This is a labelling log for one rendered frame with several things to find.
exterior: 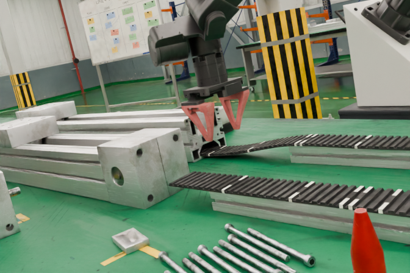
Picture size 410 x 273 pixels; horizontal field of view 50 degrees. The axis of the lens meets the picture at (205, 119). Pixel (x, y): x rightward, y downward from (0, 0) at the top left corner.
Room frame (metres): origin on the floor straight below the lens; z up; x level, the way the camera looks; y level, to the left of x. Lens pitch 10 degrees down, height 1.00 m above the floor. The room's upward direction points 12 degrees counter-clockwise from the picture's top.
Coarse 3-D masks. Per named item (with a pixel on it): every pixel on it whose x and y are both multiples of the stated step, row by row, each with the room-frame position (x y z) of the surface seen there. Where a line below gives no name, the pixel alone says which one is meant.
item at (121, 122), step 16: (128, 112) 1.09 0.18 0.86; (144, 112) 1.02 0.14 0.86; (160, 112) 0.97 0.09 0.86; (176, 112) 0.93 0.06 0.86; (64, 128) 1.14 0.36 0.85; (80, 128) 1.08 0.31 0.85; (96, 128) 1.03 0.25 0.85; (112, 128) 0.98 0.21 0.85; (128, 128) 0.96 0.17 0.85; (144, 128) 0.92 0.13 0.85; (192, 128) 0.83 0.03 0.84; (192, 144) 0.82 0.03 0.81; (208, 144) 0.89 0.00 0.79; (224, 144) 0.88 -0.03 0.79; (192, 160) 0.81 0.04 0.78
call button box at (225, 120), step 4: (220, 108) 1.00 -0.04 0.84; (220, 112) 1.00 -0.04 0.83; (224, 112) 1.01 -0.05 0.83; (220, 116) 1.00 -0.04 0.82; (224, 116) 1.00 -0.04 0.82; (224, 120) 1.00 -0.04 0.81; (228, 120) 1.01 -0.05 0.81; (224, 124) 1.01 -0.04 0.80; (228, 124) 1.01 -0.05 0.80; (224, 128) 1.00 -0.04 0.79; (228, 128) 1.01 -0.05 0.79; (232, 128) 1.02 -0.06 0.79; (224, 132) 1.00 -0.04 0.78
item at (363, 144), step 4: (368, 136) 0.63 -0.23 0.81; (372, 136) 0.63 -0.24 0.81; (376, 136) 0.62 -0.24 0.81; (364, 140) 0.61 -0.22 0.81; (368, 140) 0.62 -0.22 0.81; (372, 140) 0.61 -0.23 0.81; (356, 144) 0.60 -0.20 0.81; (360, 144) 0.60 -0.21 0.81; (364, 144) 0.59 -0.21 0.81; (368, 144) 0.59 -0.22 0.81; (352, 148) 0.60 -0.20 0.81; (356, 148) 0.60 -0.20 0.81; (360, 148) 0.59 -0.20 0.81; (364, 148) 0.59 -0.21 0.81
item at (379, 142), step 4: (384, 136) 0.61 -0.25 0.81; (388, 136) 0.61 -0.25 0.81; (392, 136) 0.61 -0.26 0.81; (376, 140) 0.60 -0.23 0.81; (380, 140) 0.60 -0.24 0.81; (384, 140) 0.59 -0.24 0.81; (388, 140) 0.59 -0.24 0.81; (372, 144) 0.59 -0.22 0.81; (376, 144) 0.59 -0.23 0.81; (380, 144) 0.58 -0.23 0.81; (368, 148) 0.58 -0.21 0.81; (372, 148) 0.58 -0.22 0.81; (376, 148) 0.58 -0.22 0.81
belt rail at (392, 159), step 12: (300, 156) 0.67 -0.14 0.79; (312, 156) 0.67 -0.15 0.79; (324, 156) 0.65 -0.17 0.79; (336, 156) 0.64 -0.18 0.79; (348, 156) 0.62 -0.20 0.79; (360, 156) 0.61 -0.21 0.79; (372, 156) 0.60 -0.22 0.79; (384, 156) 0.58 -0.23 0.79; (396, 156) 0.57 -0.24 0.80; (408, 156) 0.56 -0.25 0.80; (396, 168) 0.57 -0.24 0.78; (408, 168) 0.56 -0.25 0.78
